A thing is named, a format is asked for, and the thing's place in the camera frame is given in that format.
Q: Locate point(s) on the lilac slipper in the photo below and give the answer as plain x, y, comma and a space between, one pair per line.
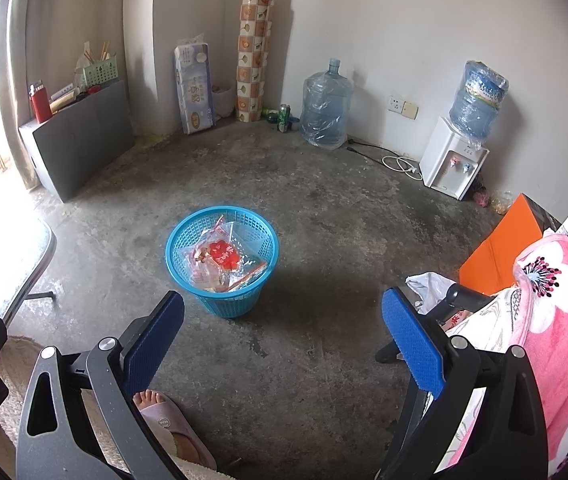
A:
168, 422

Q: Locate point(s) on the white plastic bag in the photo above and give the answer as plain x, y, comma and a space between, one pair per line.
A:
431, 287

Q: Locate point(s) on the orange folder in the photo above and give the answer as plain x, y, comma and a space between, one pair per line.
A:
504, 250

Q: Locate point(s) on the pink floral blanket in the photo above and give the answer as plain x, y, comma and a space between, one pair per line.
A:
564, 340

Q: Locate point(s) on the small white bin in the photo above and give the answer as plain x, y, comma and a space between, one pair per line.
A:
223, 102

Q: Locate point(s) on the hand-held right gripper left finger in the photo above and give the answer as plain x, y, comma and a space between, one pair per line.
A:
156, 340

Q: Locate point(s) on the green drink can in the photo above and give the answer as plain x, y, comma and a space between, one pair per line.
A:
284, 119

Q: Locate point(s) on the wrapped blue water jug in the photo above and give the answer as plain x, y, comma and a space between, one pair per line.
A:
479, 100

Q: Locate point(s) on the patterned roll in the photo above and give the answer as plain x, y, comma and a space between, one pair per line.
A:
254, 60

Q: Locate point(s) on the person's foot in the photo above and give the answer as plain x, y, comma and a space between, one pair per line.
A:
148, 400

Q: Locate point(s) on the white water dispenser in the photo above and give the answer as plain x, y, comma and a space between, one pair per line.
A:
446, 165

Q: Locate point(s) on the red thermos flask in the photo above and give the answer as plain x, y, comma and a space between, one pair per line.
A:
41, 105

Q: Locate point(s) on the clear bag with sticks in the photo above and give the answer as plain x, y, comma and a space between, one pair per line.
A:
88, 55

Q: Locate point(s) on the small green storage basket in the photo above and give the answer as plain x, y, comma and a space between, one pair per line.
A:
98, 74

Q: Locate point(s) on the toilet paper pack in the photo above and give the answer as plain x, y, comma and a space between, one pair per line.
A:
193, 85

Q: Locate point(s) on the small green glass bottle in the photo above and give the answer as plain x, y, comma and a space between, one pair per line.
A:
270, 113

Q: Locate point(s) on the empty water jug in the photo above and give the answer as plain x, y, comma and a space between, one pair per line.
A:
326, 110

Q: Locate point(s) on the grey box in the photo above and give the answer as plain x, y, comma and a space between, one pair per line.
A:
83, 145

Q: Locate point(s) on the blue plastic mesh basket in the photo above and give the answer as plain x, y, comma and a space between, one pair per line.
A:
223, 305

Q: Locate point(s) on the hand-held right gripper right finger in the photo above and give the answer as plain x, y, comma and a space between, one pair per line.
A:
414, 340

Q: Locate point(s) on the clear red print snack bag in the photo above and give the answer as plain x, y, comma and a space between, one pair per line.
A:
221, 255

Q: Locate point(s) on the wall socket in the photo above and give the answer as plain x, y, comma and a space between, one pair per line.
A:
403, 107

